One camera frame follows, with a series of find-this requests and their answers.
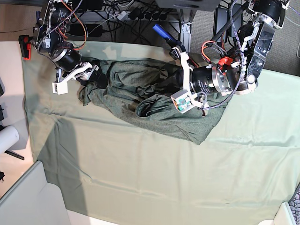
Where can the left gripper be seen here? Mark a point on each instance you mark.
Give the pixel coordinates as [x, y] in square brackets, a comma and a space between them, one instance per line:
[185, 79]

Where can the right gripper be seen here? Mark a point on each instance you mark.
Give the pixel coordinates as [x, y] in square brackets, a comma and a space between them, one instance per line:
[86, 73]

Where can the green T-shirt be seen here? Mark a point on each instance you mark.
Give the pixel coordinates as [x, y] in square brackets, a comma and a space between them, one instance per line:
[131, 96]

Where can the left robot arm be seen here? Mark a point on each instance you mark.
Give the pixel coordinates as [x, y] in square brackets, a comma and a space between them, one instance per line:
[235, 56]

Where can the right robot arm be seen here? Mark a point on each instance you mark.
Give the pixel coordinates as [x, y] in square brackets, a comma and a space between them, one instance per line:
[49, 39]

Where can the blue orange clamp tool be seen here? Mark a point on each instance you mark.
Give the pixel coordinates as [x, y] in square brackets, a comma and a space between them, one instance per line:
[177, 46]

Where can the black power brick on floor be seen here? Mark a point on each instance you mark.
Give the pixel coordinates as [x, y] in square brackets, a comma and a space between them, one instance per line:
[92, 30]

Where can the white power strip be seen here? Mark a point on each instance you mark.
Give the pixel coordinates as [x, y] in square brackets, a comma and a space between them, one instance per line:
[139, 15]

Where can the black power adapter left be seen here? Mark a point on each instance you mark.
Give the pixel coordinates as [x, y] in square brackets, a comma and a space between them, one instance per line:
[221, 17]

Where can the red black table clamp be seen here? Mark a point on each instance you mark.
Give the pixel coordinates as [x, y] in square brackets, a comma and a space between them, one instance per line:
[25, 46]

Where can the light green table cloth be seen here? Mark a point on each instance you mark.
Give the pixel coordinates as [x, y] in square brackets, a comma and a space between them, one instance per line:
[109, 169]

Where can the white cylinder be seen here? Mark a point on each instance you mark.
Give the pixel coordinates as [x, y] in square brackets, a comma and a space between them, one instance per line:
[8, 137]

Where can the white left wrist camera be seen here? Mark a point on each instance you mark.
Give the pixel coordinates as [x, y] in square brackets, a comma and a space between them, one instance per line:
[182, 101]

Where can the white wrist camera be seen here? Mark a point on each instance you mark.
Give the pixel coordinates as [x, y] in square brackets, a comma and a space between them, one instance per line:
[182, 101]
[60, 88]

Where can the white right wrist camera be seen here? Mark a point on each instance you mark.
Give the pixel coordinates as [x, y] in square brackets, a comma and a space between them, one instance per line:
[60, 88]

